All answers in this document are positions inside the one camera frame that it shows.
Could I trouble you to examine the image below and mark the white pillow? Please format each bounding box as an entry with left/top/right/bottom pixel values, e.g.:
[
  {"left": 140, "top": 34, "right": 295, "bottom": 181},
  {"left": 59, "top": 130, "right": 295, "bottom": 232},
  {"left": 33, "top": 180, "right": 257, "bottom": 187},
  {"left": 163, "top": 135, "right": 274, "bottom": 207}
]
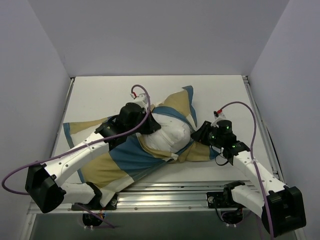
[{"left": 138, "top": 113, "right": 191, "bottom": 154}]

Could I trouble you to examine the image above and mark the blue tan white patchwork pillowcase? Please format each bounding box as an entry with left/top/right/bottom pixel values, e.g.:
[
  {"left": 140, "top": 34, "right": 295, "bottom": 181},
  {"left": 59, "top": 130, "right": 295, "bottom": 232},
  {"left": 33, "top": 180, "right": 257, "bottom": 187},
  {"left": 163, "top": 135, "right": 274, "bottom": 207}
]
[{"left": 77, "top": 85, "right": 218, "bottom": 208}]

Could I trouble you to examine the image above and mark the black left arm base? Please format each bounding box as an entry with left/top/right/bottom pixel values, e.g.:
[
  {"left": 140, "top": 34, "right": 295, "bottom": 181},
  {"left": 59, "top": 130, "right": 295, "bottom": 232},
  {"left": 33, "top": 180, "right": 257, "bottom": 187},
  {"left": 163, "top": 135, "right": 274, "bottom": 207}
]
[{"left": 82, "top": 213, "right": 103, "bottom": 227}]

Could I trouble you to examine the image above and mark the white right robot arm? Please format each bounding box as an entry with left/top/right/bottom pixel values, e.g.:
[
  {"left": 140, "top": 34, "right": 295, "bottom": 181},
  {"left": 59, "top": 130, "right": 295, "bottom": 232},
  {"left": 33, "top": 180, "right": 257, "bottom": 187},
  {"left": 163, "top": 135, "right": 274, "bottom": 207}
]
[{"left": 191, "top": 120, "right": 307, "bottom": 238}]

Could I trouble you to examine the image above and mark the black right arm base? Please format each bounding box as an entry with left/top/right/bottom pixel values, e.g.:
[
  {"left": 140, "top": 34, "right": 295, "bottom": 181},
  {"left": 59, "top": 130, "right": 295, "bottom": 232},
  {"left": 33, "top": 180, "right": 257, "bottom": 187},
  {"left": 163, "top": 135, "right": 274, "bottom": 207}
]
[{"left": 215, "top": 207, "right": 245, "bottom": 225}]

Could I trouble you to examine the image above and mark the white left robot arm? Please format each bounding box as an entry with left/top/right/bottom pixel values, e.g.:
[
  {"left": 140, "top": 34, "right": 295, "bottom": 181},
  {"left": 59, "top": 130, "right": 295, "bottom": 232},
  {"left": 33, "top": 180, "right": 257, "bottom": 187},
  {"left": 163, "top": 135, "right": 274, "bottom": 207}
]
[{"left": 25, "top": 101, "right": 161, "bottom": 214}]

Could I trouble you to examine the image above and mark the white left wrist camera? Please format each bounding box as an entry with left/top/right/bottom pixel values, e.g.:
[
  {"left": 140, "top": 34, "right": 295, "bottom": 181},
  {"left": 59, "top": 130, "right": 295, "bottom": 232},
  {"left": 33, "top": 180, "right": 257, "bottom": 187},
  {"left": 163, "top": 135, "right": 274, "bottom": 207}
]
[{"left": 130, "top": 92, "right": 149, "bottom": 108}]

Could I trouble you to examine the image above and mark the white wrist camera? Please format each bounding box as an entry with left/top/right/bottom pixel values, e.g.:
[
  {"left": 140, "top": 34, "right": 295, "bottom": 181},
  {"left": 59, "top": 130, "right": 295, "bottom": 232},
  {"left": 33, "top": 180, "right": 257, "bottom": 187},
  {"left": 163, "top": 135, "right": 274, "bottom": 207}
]
[
  {"left": 130, "top": 92, "right": 149, "bottom": 108},
  {"left": 211, "top": 109, "right": 226, "bottom": 127}
]

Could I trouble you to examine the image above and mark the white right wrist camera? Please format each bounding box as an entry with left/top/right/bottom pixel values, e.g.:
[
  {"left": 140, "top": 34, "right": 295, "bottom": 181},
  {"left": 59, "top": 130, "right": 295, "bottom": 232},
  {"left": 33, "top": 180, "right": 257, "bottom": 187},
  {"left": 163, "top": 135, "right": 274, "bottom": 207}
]
[{"left": 211, "top": 109, "right": 226, "bottom": 127}]

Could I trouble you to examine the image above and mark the aluminium table edge rail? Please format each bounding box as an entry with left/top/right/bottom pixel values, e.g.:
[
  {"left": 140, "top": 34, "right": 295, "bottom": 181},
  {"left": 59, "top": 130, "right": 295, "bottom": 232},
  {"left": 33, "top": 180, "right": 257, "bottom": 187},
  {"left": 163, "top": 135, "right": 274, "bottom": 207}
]
[{"left": 242, "top": 75, "right": 285, "bottom": 181}]

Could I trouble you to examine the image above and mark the aluminium left edge rail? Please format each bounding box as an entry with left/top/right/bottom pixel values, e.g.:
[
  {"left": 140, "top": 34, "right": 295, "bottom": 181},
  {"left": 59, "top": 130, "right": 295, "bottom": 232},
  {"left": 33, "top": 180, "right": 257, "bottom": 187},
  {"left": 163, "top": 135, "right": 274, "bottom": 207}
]
[{"left": 50, "top": 77, "right": 75, "bottom": 158}]

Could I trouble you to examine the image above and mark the aluminium front mounting rail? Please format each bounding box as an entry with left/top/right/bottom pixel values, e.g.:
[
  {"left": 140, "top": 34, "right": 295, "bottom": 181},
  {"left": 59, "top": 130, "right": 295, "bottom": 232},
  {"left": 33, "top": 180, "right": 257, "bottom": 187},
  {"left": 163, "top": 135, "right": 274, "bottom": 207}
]
[{"left": 24, "top": 181, "right": 301, "bottom": 240}]

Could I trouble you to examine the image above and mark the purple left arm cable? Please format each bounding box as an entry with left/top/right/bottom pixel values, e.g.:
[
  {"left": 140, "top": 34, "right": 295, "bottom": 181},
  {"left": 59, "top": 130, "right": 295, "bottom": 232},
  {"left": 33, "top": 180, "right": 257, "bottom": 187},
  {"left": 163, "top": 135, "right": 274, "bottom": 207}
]
[{"left": 1, "top": 85, "right": 151, "bottom": 195}]

